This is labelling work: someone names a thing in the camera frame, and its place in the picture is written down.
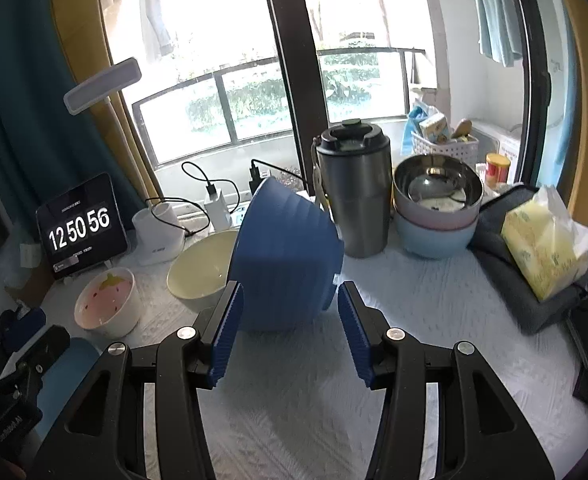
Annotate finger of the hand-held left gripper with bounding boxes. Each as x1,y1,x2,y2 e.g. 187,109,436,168
0,305,47,352

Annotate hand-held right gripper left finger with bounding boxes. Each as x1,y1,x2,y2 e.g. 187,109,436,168
26,280,245,480

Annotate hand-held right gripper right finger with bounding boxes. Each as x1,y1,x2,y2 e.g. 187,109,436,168
338,281,557,480

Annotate light blue plate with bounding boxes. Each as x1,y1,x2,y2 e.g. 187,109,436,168
34,337,103,443

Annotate pink strawberry bowl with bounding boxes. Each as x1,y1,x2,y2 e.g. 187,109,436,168
74,267,141,337

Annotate dark blue bowl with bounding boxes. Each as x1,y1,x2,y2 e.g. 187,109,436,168
226,176,345,332

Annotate cardboard box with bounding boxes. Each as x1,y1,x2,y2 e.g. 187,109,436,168
3,265,56,307

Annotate pale yellow bowl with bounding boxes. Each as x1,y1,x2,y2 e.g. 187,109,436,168
166,228,242,313

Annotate clear plastic bag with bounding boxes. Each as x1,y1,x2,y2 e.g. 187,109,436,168
0,230,45,286

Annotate white tablecloth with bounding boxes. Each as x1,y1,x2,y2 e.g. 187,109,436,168
0,210,588,480

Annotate tablet showing clock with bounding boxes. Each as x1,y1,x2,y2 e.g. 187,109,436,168
35,172,129,281

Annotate light blue bowl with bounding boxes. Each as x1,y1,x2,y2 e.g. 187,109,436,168
396,207,478,260

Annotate white charger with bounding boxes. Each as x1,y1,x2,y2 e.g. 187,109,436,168
204,185,232,231

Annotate steel tumbler with black lid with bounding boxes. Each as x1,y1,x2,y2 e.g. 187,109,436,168
310,119,392,259

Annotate black charger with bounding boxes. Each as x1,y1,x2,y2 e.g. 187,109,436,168
248,160,271,196

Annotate grey pouch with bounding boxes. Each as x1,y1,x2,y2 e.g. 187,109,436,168
468,185,588,336

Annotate white basket with packets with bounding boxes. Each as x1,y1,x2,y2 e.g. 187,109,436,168
401,100,480,159

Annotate yellow tissue pack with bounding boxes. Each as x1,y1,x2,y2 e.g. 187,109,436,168
501,185,588,302

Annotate teal curtain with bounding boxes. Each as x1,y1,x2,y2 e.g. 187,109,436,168
0,0,147,266

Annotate yellow canister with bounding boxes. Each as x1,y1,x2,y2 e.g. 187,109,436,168
485,153,511,187

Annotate white appliance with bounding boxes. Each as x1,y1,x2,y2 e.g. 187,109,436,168
474,120,525,182

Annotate white desk lamp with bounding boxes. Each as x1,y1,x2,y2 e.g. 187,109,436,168
64,57,185,266

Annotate black balcony railing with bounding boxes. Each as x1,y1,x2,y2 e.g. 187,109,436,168
131,47,427,167

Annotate hanging white garment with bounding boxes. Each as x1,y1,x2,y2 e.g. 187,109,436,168
138,0,175,63

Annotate hanging light blue towel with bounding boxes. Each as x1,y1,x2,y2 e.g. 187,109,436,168
468,0,525,68

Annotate black charger cable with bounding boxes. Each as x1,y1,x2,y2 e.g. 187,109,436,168
181,160,243,235

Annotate black sliding door frame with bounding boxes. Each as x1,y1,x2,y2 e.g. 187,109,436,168
89,0,554,201

